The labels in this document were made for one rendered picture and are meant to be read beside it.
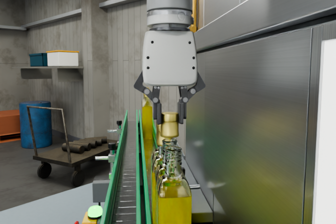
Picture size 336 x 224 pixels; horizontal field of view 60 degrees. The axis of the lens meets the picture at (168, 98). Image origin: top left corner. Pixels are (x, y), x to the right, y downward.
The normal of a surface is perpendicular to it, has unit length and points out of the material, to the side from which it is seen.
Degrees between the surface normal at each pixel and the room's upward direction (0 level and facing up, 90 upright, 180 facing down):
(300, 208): 90
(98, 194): 90
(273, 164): 90
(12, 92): 90
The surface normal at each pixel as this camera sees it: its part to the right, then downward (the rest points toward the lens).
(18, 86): 0.72, 0.07
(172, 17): 0.11, 0.10
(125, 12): -0.70, 0.07
